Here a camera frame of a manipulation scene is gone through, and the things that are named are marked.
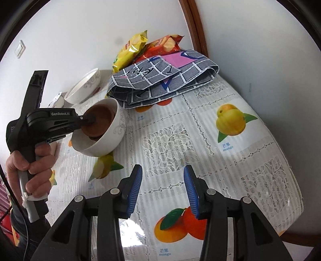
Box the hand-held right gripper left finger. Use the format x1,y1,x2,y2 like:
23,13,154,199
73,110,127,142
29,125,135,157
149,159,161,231
30,164,143,261

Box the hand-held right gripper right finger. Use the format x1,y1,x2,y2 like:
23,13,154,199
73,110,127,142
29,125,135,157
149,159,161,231
183,165,294,261

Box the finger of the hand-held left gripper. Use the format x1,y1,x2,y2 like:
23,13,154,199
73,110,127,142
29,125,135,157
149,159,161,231
80,113,98,125

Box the small brown bowl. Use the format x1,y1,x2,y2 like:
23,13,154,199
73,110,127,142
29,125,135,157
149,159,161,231
81,104,116,138

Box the white bowl with grey pattern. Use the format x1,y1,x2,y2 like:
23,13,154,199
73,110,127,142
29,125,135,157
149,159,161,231
71,98,126,157
64,68,101,104

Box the person's left hand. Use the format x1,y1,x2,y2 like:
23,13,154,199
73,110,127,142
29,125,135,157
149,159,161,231
5,144,56,199

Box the fruit print lace tablecloth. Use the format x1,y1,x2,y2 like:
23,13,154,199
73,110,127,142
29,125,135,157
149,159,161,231
45,73,305,261

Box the yellow snack bag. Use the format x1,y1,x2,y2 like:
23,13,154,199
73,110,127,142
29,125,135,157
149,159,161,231
112,30,148,74

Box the grey checked cloth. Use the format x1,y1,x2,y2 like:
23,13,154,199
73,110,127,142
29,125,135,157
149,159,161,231
106,49,219,109

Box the red snack bag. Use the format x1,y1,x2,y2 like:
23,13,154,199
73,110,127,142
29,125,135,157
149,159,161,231
133,35,183,64

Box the black cable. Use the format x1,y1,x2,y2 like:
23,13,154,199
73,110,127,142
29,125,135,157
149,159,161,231
0,166,32,261

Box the white light switch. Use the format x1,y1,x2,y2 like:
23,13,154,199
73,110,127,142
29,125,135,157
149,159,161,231
14,40,26,59

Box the brown wooden door frame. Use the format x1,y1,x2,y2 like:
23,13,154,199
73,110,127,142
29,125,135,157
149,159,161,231
179,0,210,57

